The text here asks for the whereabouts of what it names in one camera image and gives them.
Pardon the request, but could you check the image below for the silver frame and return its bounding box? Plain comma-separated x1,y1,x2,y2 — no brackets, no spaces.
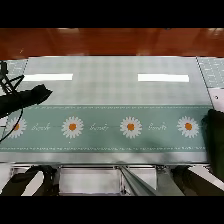
0,161,224,197

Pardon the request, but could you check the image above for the black cable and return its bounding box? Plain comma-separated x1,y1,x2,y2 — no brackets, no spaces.
0,60,26,143

